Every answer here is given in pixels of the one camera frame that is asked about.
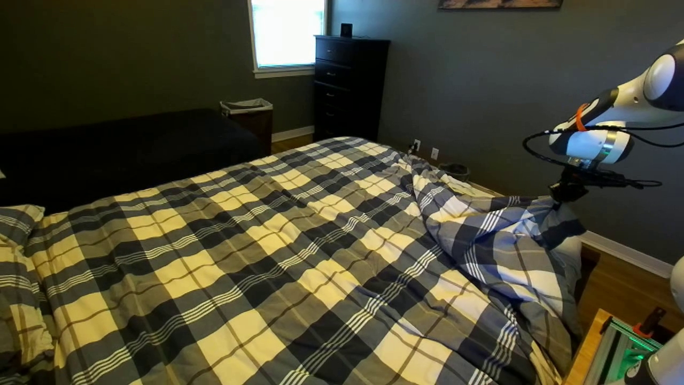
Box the dark low bench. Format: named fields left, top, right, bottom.
left=0, top=108, right=266, bottom=211

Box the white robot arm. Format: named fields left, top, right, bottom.
left=549, top=40, right=684, bottom=200

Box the framed wall picture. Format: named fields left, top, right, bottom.
left=438, top=0, right=564, bottom=11

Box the plaid yellow grey blanket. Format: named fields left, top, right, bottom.
left=25, top=137, right=582, bottom=385

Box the black tall dresser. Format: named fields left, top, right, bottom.
left=314, top=37, right=390, bottom=141

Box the bright window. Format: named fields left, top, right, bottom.
left=248, top=0, right=328, bottom=78

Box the plaid pillow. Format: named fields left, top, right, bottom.
left=0, top=206, right=54, bottom=382

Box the small dark object on dresser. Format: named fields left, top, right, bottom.
left=340, top=23, right=354, bottom=38

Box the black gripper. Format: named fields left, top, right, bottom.
left=549, top=166, right=603, bottom=203

